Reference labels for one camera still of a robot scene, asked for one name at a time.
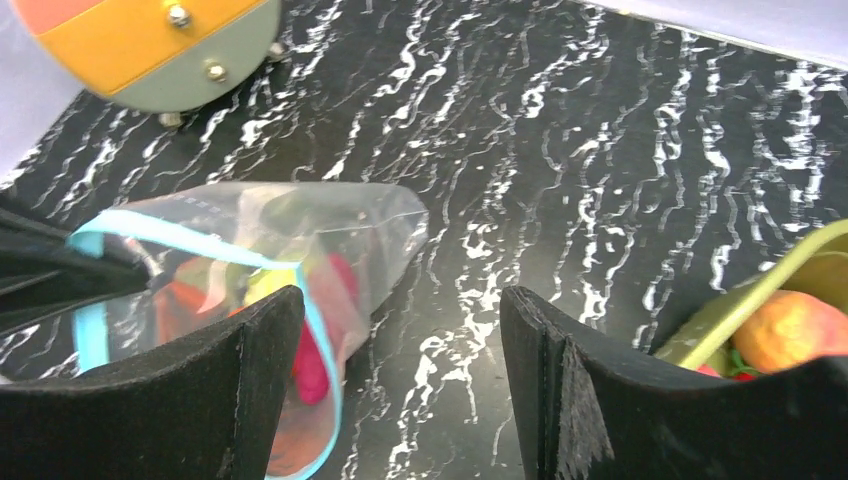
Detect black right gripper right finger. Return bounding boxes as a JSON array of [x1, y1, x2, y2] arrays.
[[500, 286, 847, 480]]

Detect white round drawer cabinet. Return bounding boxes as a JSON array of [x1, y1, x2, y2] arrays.
[[11, 0, 283, 128]]

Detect toy peach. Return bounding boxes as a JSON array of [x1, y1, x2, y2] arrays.
[[732, 290, 847, 374]]

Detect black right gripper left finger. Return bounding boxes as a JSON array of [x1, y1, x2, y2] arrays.
[[1, 286, 304, 479]]

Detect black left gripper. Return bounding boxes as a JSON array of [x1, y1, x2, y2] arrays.
[[1, 195, 149, 335]]

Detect orange toy fruit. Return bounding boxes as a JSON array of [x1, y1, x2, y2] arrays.
[[153, 281, 239, 345]]

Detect clear zip top bag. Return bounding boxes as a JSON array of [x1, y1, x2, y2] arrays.
[[68, 181, 429, 479]]

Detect olive green plastic bin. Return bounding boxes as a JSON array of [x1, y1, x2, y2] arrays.
[[654, 220, 847, 374]]

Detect purple toy sweet potato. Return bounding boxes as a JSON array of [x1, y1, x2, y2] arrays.
[[292, 253, 359, 406]]

